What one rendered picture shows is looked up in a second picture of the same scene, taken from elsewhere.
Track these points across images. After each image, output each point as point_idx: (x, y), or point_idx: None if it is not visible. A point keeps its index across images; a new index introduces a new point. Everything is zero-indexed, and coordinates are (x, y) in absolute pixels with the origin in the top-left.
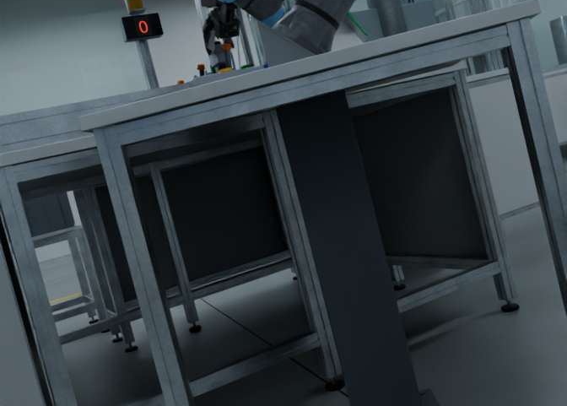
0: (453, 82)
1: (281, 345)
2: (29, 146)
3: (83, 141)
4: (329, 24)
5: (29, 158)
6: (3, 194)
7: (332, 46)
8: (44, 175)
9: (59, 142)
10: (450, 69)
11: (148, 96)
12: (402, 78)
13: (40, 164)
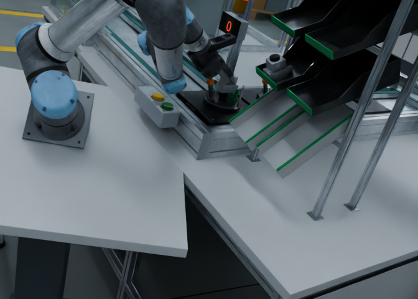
0: (270, 293)
1: (112, 255)
2: (104, 58)
3: (96, 74)
4: (39, 117)
5: (84, 64)
6: (79, 72)
7: (259, 149)
8: (88, 76)
9: (91, 67)
10: (268, 278)
11: (139, 76)
12: (226, 229)
13: (88, 71)
